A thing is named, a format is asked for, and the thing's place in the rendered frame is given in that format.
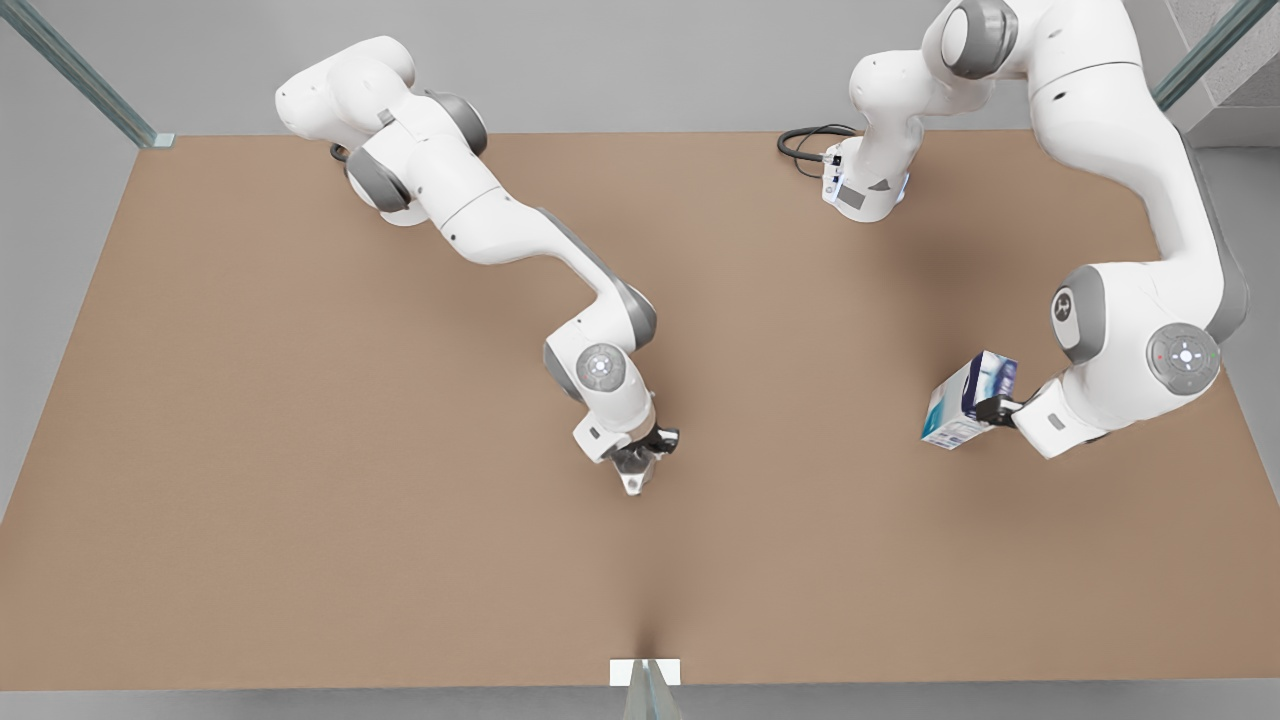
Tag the silver frame post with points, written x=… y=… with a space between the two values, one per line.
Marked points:
x=75 y=70
x=1205 y=50
x=648 y=690

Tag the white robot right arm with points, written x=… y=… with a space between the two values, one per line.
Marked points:
x=470 y=205

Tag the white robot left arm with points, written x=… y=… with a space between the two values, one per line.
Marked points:
x=1120 y=130

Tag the white and blue carton box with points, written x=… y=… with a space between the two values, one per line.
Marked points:
x=962 y=400

